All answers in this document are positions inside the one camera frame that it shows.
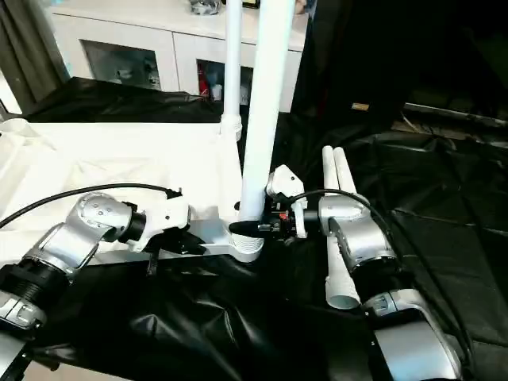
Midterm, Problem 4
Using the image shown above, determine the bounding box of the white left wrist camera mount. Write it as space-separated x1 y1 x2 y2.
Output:
128 189 192 254

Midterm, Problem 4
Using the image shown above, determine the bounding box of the white plastic table leg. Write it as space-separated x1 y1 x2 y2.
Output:
333 147 363 198
229 0 298 253
215 0 244 140
321 145 362 312

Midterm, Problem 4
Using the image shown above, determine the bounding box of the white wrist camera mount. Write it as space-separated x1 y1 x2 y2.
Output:
128 189 192 254
264 164 310 240

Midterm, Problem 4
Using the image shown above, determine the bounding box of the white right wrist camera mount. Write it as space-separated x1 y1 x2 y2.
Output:
264 164 310 240

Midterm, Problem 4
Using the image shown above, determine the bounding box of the grey curtain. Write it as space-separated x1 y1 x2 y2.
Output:
0 0 69 117

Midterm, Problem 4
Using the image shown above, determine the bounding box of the white plastic table top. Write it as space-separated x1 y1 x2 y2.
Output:
0 117 266 264

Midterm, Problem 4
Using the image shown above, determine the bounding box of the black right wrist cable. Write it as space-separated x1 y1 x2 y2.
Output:
284 189 478 371

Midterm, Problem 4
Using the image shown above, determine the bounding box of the white glass-door cabinet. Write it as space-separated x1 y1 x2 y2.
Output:
45 0 310 115

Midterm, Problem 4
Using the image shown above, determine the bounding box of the black plastic mat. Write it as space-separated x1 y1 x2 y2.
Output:
0 75 508 381

